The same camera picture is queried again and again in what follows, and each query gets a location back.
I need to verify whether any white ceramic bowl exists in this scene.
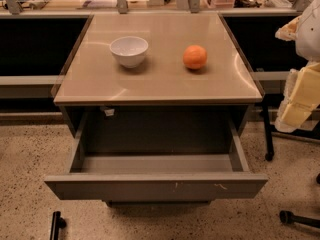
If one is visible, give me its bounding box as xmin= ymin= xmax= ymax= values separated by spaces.
xmin=109 ymin=36 xmax=149 ymax=68

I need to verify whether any grey cabinet with beige top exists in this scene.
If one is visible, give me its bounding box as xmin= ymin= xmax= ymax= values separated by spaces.
xmin=50 ymin=11 xmax=266 ymax=208

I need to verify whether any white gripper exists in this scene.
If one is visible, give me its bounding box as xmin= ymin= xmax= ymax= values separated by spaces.
xmin=275 ymin=0 xmax=320 ymax=133

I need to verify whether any black chair leg left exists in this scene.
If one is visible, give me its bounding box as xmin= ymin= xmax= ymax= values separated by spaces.
xmin=49 ymin=211 xmax=67 ymax=240

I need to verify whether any grey open top drawer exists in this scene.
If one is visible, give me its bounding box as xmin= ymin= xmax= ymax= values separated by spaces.
xmin=45 ymin=109 xmax=268 ymax=203

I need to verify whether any black chair base right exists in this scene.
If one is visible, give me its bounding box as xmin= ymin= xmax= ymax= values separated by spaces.
xmin=261 ymin=100 xmax=320 ymax=229

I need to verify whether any orange fruit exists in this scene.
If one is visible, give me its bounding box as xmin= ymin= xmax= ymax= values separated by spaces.
xmin=183 ymin=45 xmax=207 ymax=70

